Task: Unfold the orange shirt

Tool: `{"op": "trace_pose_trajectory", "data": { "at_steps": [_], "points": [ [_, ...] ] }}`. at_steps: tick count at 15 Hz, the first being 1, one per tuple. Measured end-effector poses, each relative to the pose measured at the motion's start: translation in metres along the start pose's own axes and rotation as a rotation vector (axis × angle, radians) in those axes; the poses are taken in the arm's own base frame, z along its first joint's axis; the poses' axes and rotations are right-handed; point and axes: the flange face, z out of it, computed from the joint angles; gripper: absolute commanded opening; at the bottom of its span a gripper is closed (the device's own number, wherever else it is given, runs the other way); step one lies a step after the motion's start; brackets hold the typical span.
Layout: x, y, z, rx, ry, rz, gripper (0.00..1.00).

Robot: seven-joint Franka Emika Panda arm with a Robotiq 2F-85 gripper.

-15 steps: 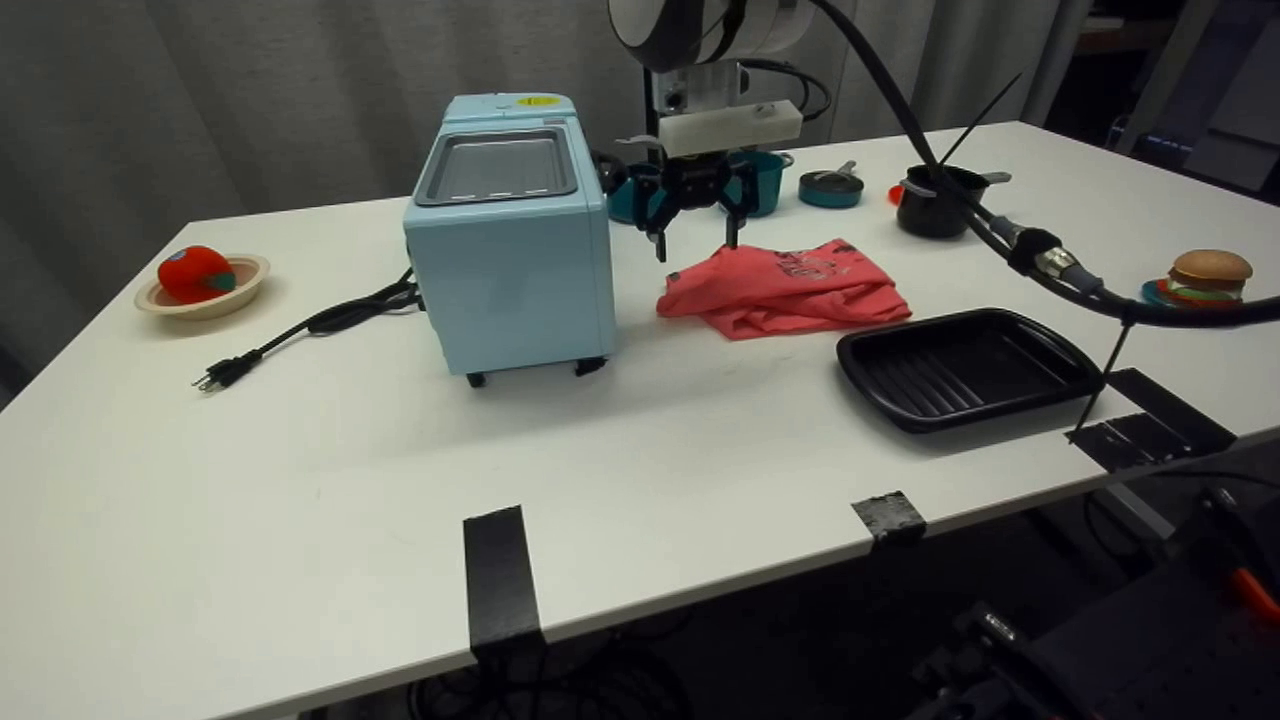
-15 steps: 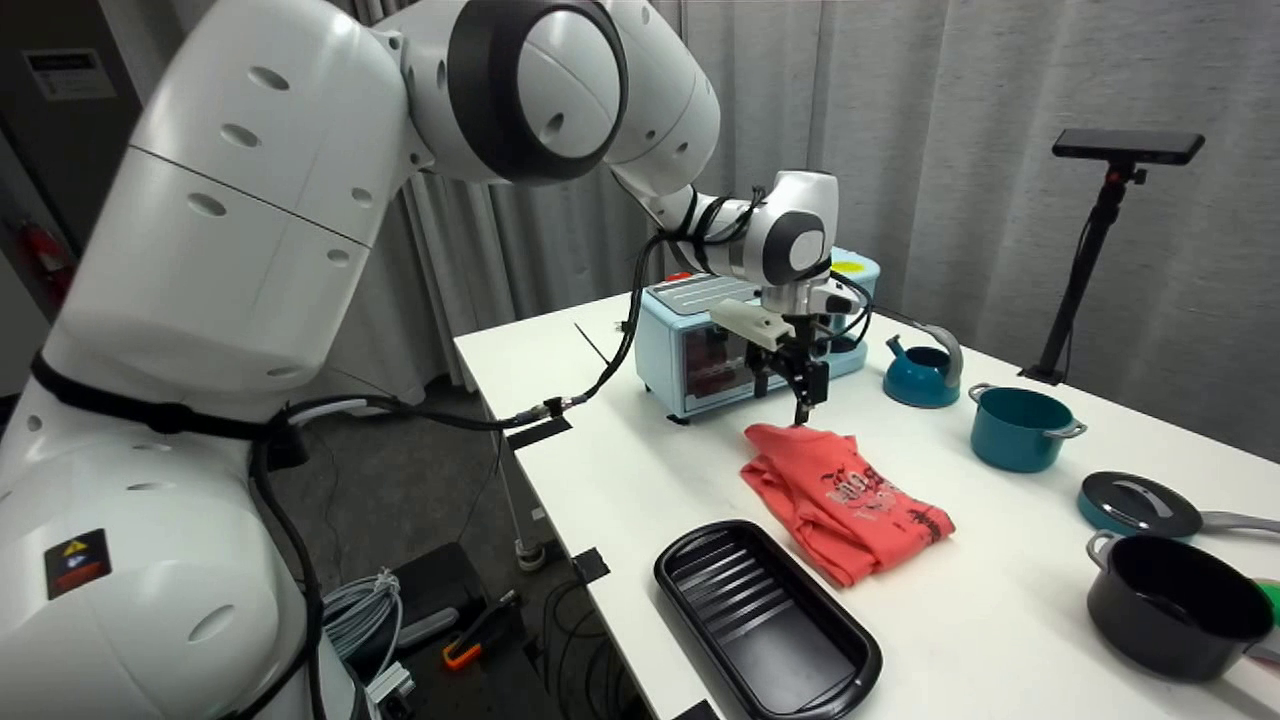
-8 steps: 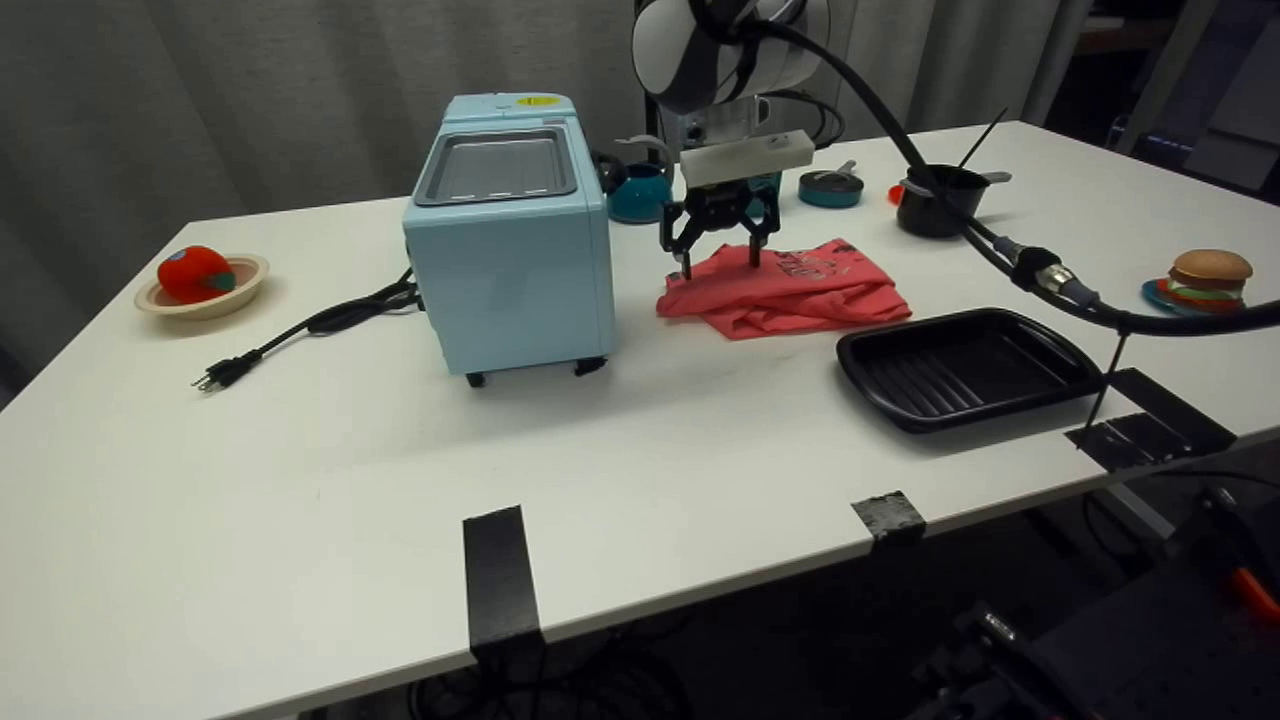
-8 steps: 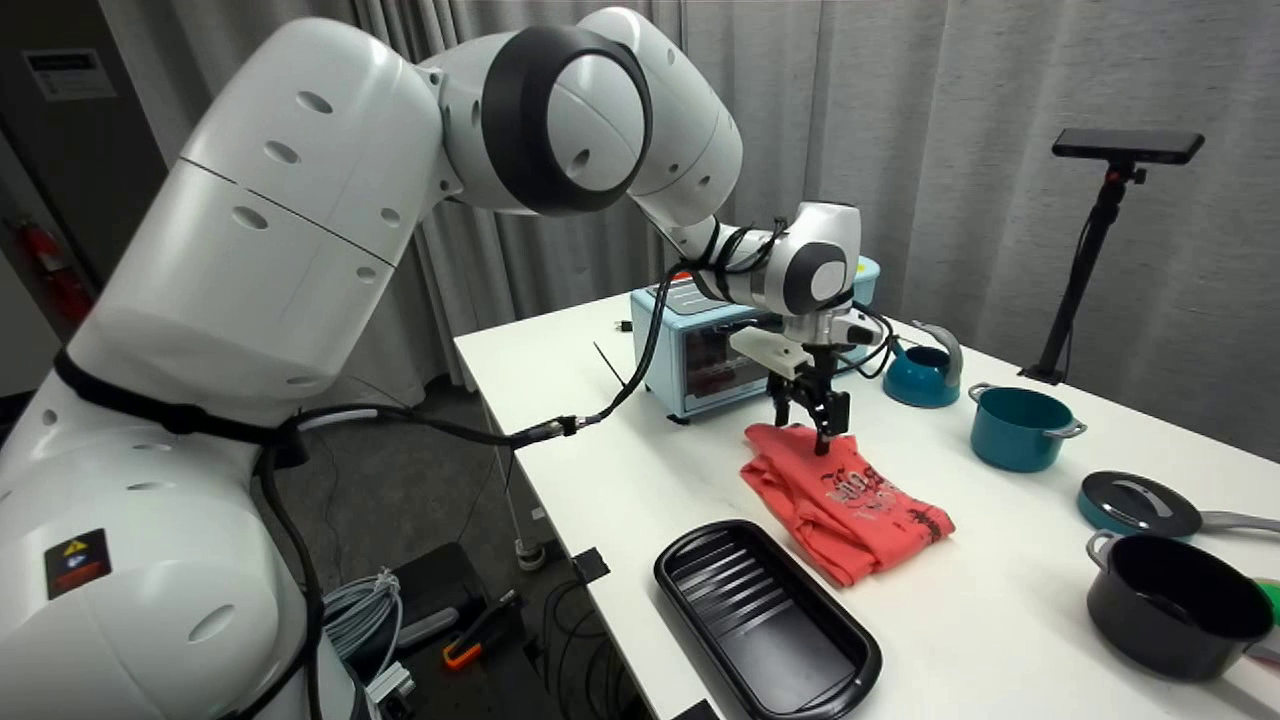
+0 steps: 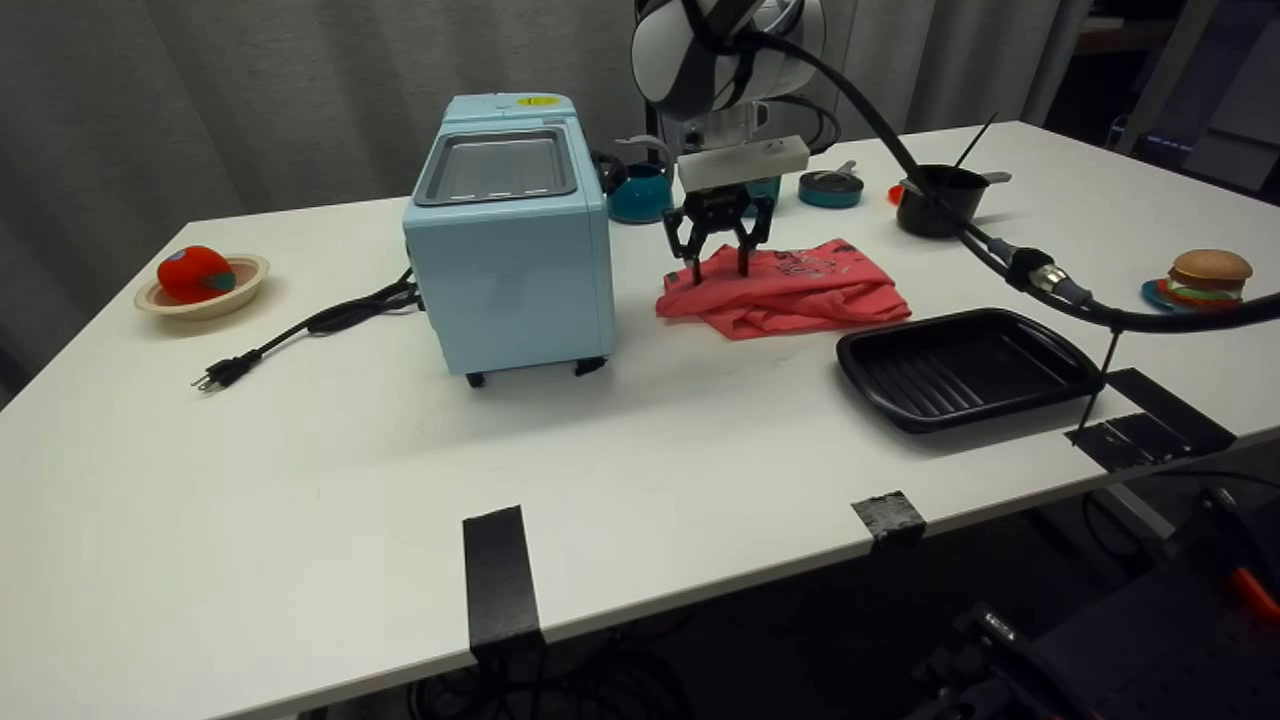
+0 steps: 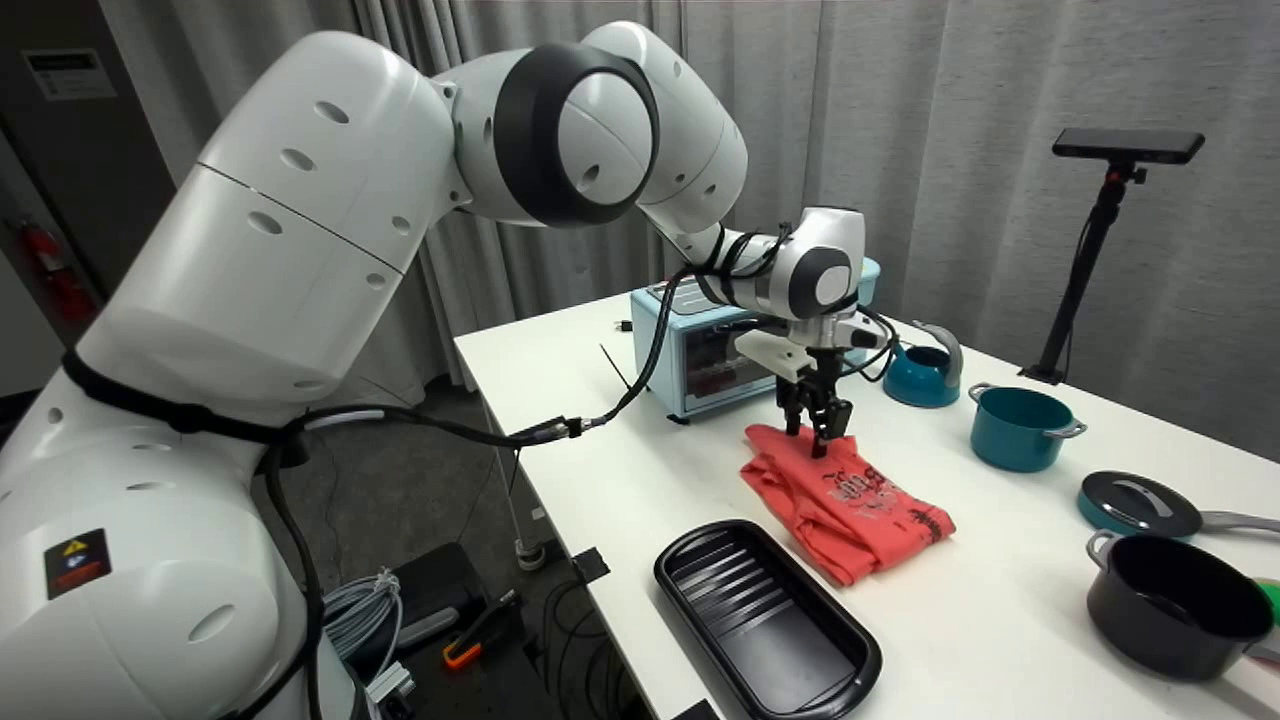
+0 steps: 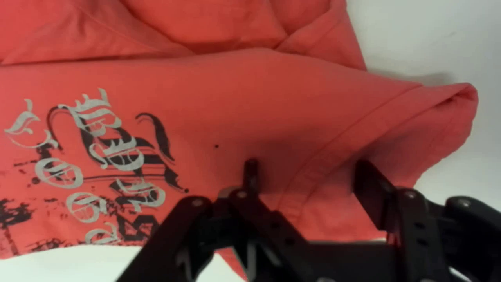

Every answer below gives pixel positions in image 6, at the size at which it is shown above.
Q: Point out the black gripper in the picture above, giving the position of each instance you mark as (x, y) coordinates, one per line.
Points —
(830, 359)

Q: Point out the orange shirt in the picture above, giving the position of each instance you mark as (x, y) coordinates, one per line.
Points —
(842, 512)

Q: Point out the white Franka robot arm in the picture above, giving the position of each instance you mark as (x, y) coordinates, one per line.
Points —
(267, 267)

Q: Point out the teal kettle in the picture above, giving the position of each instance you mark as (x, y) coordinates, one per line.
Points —
(920, 378)

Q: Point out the light blue toaster oven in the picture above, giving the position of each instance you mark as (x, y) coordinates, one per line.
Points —
(700, 360)

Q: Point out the teal pot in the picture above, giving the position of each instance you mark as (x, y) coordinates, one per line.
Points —
(1019, 429)

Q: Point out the black grill tray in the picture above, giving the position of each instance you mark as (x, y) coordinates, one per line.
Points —
(764, 620)

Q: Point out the black tape strip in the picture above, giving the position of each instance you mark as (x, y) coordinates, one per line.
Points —
(699, 708)
(520, 440)
(591, 564)

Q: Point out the grey curtain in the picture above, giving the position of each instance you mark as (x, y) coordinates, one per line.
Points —
(960, 133)

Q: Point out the teal frying pan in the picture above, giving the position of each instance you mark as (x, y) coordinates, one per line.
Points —
(1134, 507)

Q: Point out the black pot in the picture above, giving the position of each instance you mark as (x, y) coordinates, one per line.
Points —
(1172, 604)

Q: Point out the black floor box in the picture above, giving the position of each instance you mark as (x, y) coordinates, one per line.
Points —
(435, 580)

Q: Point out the red fire extinguisher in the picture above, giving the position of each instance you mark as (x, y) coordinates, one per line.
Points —
(55, 283)

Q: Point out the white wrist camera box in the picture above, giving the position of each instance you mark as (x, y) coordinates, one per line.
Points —
(774, 355)

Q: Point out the black camera tripod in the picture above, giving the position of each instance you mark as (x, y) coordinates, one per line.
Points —
(1122, 147)

